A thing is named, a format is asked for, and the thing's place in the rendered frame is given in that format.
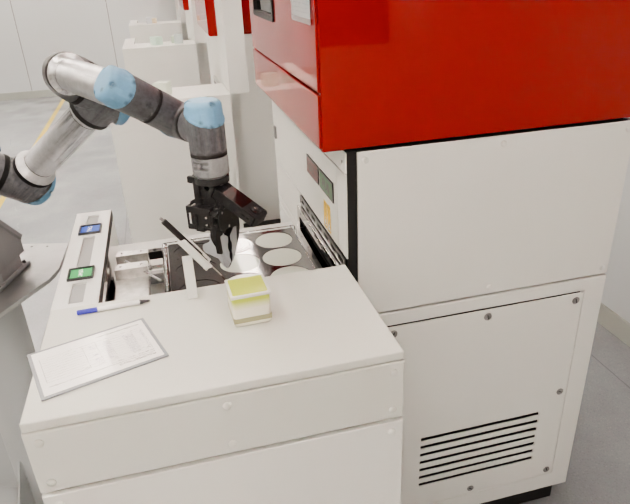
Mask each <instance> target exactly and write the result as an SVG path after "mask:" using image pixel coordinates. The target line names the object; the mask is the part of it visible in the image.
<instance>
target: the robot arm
mask: <svg viewBox="0 0 630 504"><path fill-rule="evenodd" d="M42 76H43V80H44V82H45V84H46V85H47V87H48V88H49V89H50V90H51V91H52V92H53V93H54V94H55V95H57V96H58V97H60V98H61V99H63V100H65V101H67V102H68V104H69V108H68V109H67V110H66V111H65V112H64V113H63V114H62V115H61V116H60V117H59V119H58V120H57V121H56V122H55V123H54V124H53V125H52V126H51V127H50V128H49V129H48V131H47V132H46V133H45V134H44V135H43V136H42V137H41V138H40V139H39V140H38V141H37V143H36V144H35V145H34V146H33V147H32V148H31V149H30V150H25V151H21V152H20V153H19V154H18V155H17V156H16V157H12V156H9V155H6V154H3V153H1V148H0V196H3V197H6V198H10V199H13V200H16V201H19V202H21V203H23V204H30V205H40V204H43V203H44V202H45V201H47V200H48V199H49V197H50V196H51V192H53V191H54V188H55V185H56V176H55V175H56V174H55V171H56V170H57V169H58V168H59V167H60V166H61V165H62V164H63V163H64V162H65V161H66V160H67V159H68V158H69V157H70V156H71V155H72V154H73V153H74V152H75V151H76V150H77V149H78V148H79V147H80V146H81V145H82V144H83V143H84V142H85V141H86V140H87V138H88V137H89V136H90V135H91V134H92V133H93V132H94V131H95V130H104V129H106V128H107V127H108V126H109V125H110V124H111V123H114V124H115V125H123V124H125V123H126V122H127V121H128V119H129V118H130V117H133V118H135V119H137V120H139V121H141V122H143V123H145V124H147V125H149V126H151V127H153V128H155V129H157V130H159V131H160V132H162V133H163V134H165V135H166V136H169V137H172V138H177V139H180V140H183V141H186V142H188V143H189V150H190V157H191V163H192V170H193V175H189V176H187V183H193V190H194V197H195V199H193V200H192V201H190V204H188V205H186V213H187V220H188V227H189V229H195V230H196V231H200V232H205V231H210V234H209V239H210V241H209V242H208V243H205V244H203V250H204V252H205V253H207V254H209V255H212V256H214V257H216V258H218V259H219V260H220V262H221V264H222V265H223V266H224V267H225V268H229V267H230V266H231V264H232V262H233V259H234V256H235V252H236V248H237V243H238V238H239V230H240V222H239V218H240V219H242V220H243V221H244V222H246V223H247V224H248V225H250V226H251V227H256V226H257V225H259V224H260V223H261V222H263V221H264V219H265V217H266V215H267V211H266V210H265V209H264V208H262V207H261V206H260V205H258V204H257V203H256V202H254V201H253V200H251V199H250V198H249V197H247V196H246V195H245V194H243V193H242V192H241V191H239V190H238V189H237V188H235V187H234V186H233V185H231V184H230V183H229V180H230V179H229V172H230V168H229V159H228V153H227V142H226V133H225V124H224V122H225V116H224V114H223V109H222V103H221V101H220V100H219V99H217V98H215V97H197V98H192V99H189V100H187V101H185V102H182V101H181V100H179V99H177V98H175V97H173V96H171V95H170V94H168V93H166V92H164V91H162V90H160V89H158V88H157V87H155V86H153V85H151V84H149V83H147V82H145V81H143V80H142V79H140V78H138V77H136V76H134V75H132V74H131V73H130V72H129V71H127V70H125V69H122V68H119V67H117V66H114V65H108V66H107V67H102V66H99V65H98V64H96V63H94V62H92V61H90V60H88V59H86V58H85V57H83V56H80V55H78V54H75V53H71V52H67V51H57V52H54V53H52V54H51V55H49V56H48V57H47V58H46V59H45V61H44V63H43V65H42ZM194 203H195V204H194ZM193 204H194V205H193ZM191 205H192V206H191ZM189 213H191V219H192V224H191V223H190V218H189Z"/></svg>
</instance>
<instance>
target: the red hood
mask: <svg viewBox="0 0 630 504"><path fill-rule="evenodd" d="M249 6H250V18H251V30H252V43H253V47H254V49H253V55H254V67H255V79H256V84H257V85H258V86H259V87H260V88H261V89H262V90H263V91H264V92H265V93H266V95H267V96H268V97H269V98H270V99H271V100H272V101H273V102H274V103H275V104H276V105H277V106H278V107H279V108H280V109H281V110H282V111H283V112H284V113H285V114H286V115H287V116H288V117H289V118H290V119H291V120H292V121H293V122H294V123H295V124H296V125H297V127H298V128H299V129H300V130H301V131H302V132H303V133H304V134H305V135H306V136H307V137H308V138H309V139H310V140H311V141H312V142H313V143H314V144H315V145H316V146H317V147H318V148H319V149H320V150H321V151H322V152H323V153H324V152H332V151H341V150H346V149H355V148H363V147H372V146H381V145H390V144H399V143H407V142H416V141H425V140H434V139H443V138H451V137H460V136H469V135H478V134H486V133H495V132H504V131H513V130H522V129H530V128H539V127H548V126H557V125H566V124H574V123H583V122H592V121H601V120H609V119H618V118H627V117H630V0H249Z"/></svg>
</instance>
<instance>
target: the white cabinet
mask: <svg viewBox="0 0 630 504"><path fill-rule="evenodd" d="M402 441H403V418H402V416H398V417H394V418H389V419H384V420H380V421H375V422H371V423H366V424H361V425H357V426H352V427H347V428H343V429H338V430H334V431H329V432H324V433H320V434H315V435H310V436H306V437H301V438H297V439H292V440H287V441H283V442H278V443H273V444H269V445H264V446H259V447H255V448H250V449H246V450H241V451H236V452H232V453H227V454H222V455H218V456H213V457H209V458H204V459H199V460H195V461H190V462H185V463H181V464H176V465H172V466H167V467H162V468H158V469H153V470H148V471H144V472H139V473H134V474H130V475H125V476H121V477H116V478H111V479H107V480H102V481H97V482H93V483H88V484H84V485H79V486H74V487H70V488H65V489H60V490H56V491H51V492H47V493H43V494H42V499H43V502H44V504H401V473H402Z"/></svg>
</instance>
